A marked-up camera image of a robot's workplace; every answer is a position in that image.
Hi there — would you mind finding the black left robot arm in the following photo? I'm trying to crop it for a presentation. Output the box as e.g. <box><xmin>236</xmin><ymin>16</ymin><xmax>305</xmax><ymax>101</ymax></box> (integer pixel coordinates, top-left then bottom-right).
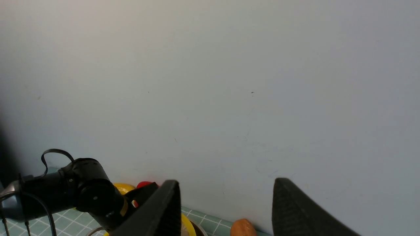
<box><xmin>1</xmin><ymin>158</ymin><xmax>158</xmax><ymax>232</ymax></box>

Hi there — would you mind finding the black left camera cable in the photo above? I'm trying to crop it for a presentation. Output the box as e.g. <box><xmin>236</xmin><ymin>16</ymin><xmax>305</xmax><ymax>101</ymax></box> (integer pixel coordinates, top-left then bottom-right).
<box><xmin>40</xmin><ymin>149</ymin><xmax>75</xmax><ymax>177</ymax></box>

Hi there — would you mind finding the brown potato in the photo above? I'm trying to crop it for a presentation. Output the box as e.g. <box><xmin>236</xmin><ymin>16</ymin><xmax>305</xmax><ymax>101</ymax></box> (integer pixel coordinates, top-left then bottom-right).
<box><xmin>230</xmin><ymin>218</ymin><xmax>258</xmax><ymax>236</ymax></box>

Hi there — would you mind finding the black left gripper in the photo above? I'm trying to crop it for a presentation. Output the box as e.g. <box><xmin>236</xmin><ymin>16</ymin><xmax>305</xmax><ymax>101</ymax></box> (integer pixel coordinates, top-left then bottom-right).
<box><xmin>95</xmin><ymin>183</ymin><xmax>138</xmax><ymax>232</ymax></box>

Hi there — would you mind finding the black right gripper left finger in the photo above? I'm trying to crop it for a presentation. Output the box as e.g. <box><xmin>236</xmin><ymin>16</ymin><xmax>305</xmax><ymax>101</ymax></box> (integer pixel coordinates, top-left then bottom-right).
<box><xmin>110</xmin><ymin>180</ymin><xmax>181</xmax><ymax>236</ymax></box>

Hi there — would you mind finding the stainless steel pot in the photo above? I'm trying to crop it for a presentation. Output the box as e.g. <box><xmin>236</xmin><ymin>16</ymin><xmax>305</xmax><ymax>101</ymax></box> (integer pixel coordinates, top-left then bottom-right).
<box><xmin>86</xmin><ymin>221</ymin><xmax>208</xmax><ymax>236</ymax></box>

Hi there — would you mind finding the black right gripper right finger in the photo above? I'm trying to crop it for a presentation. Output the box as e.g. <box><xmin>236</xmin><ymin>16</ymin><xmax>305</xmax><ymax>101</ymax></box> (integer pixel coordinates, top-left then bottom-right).
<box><xmin>272</xmin><ymin>178</ymin><xmax>359</xmax><ymax>236</ymax></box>

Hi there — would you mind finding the yellow rimmed bamboo steamer basket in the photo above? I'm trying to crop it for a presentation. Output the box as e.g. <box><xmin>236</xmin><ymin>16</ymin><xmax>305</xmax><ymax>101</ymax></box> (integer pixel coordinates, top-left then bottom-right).
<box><xmin>102</xmin><ymin>212</ymin><xmax>196</xmax><ymax>236</ymax></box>

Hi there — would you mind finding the green checkered tablecloth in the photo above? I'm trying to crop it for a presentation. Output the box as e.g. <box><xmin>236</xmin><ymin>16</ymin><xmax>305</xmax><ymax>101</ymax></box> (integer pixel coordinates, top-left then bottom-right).
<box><xmin>0</xmin><ymin>167</ymin><xmax>273</xmax><ymax>236</ymax></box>

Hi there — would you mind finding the red bell pepper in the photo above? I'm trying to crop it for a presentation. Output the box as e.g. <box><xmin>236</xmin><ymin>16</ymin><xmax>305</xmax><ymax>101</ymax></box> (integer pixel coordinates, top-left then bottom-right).
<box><xmin>132</xmin><ymin>181</ymin><xmax>159</xmax><ymax>208</ymax></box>

